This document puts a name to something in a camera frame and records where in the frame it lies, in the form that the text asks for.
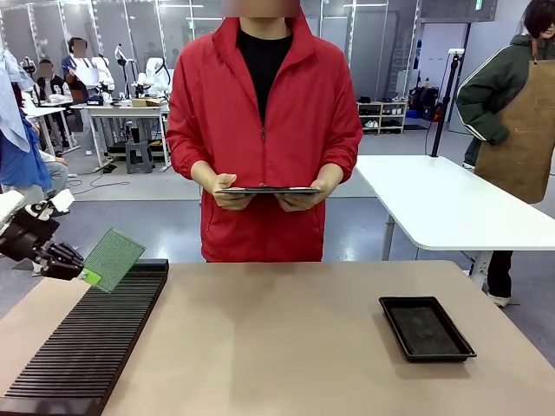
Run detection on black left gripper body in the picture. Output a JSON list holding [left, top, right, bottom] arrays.
[[0, 211, 60, 262]]

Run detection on green perforated PCB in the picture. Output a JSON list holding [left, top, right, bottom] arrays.
[[82, 228, 147, 294]]

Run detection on black clipboard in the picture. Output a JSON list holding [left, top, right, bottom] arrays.
[[214, 186, 324, 198]]

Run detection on person's right forearm red sleeve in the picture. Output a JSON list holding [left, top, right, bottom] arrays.
[[166, 125, 213, 183]]

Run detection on person's left forearm red sleeve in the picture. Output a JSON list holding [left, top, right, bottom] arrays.
[[320, 125, 364, 185]]

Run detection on black slotted PCB rack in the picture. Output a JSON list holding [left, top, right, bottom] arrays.
[[0, 258, 169, 416]]

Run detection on person's right hand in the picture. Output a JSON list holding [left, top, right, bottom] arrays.
[[192, 160, 251, 212]]

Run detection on person's left hand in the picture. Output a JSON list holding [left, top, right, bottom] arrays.
[[276, 166, 342, 213]]

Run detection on person in blue jacket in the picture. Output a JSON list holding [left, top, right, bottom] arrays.
[[0, 47, 70, 196]]

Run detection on grey plastic step stool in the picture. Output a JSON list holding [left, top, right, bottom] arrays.
[[125, 140, 155, 175]]

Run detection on small white side desk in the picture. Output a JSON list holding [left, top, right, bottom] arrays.
[[23, 106, 82, 158]]

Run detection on seated person dark jacket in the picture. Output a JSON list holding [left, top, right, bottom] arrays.
[[33, 59, 73, 106]]

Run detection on white background workbench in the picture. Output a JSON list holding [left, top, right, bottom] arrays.
[[70, 102, 171, 173]]

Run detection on standing person holding paper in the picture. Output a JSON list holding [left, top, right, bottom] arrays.
[[61, 37, 97, 157]]

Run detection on person in red jacket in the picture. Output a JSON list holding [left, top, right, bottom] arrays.
[[166, 3, 364, 263]]

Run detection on wooden shoe shelf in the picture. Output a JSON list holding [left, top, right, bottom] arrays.
[[355, 101, 409, 135]]

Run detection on black plastic tray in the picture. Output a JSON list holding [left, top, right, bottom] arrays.
[[378, 296, 478, 364]]

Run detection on large white table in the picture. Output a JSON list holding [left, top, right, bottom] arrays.
[[353, 154, 555, 288]]

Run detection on person in brown apron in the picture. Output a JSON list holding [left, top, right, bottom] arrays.
[[455, 0, 555, 309]]

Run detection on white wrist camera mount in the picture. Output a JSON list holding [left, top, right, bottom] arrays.
[[23, 190, 76, 222]]

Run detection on black camera pole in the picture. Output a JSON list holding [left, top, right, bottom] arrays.
[[428, 49, 466, 158]]

